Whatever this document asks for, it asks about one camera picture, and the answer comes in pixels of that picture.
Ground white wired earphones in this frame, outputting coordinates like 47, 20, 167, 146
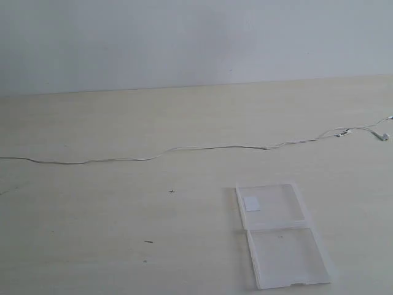
0, 115, 393, 165

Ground clear plastic storage case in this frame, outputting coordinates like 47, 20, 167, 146
236, 183, 333, 289

